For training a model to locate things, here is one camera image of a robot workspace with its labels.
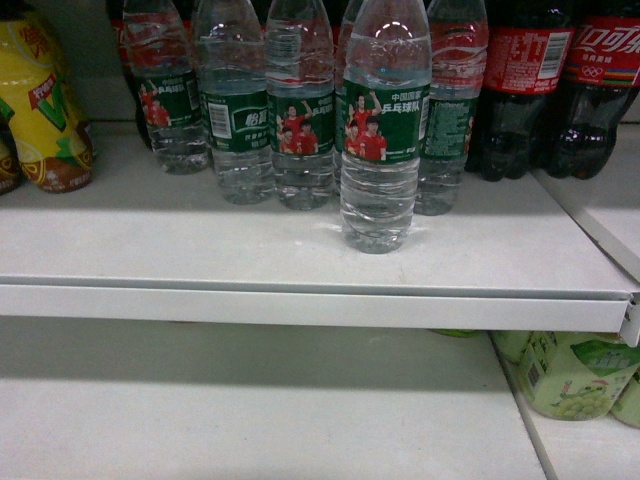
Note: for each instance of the clear water bottle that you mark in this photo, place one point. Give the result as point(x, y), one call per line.
point(389, 65)

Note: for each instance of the middle water bottle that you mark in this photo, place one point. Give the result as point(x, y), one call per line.
point(300, 86)

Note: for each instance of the barcode label water bottle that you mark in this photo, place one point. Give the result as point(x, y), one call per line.
point(230, 66)

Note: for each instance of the white metal shelf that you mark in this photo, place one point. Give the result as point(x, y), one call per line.
point(139, 244)

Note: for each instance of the right rear water bottle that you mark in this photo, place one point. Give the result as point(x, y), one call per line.
point(459, 41)

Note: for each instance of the far left water bottle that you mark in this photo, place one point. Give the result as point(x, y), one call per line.
point(161, 61)

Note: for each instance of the rear green drink bottle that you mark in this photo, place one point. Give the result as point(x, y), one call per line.
point(511, 344)

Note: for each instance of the left cola bottle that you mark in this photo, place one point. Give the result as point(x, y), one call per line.
point(528, 44)

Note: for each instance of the cola bottle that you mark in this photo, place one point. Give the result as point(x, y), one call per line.
point(598, 85)
point(528, 44)
point(114, 9)

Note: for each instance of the yellow lemon tea bottle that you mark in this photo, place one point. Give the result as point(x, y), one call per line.
point(54, 149)

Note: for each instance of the green grape drink bottle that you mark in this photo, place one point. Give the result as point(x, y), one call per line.
point(575, 376)

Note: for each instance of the rear cola bottle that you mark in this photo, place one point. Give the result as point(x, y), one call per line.
point(114, 9)

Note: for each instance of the right cola bottle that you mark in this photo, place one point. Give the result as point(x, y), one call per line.
point(598, 85)

